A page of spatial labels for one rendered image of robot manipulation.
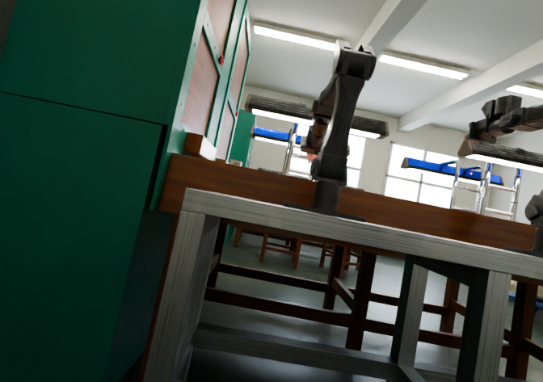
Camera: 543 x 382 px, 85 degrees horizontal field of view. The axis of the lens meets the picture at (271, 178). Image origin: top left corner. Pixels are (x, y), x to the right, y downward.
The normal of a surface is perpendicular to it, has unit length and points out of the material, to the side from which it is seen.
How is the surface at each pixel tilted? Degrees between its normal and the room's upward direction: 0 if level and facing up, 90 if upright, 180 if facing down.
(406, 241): 90
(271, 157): 90
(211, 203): 90
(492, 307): 90
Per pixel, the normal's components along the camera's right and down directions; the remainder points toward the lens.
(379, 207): 0.03, -0.07
